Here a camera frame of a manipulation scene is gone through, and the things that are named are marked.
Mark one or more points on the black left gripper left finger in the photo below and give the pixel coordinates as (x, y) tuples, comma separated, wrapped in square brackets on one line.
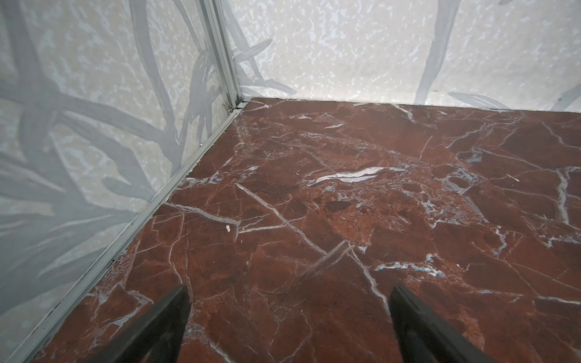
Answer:
[(156, 336)]

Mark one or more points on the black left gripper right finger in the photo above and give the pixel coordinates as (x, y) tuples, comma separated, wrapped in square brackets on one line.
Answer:
[(423, 336)]

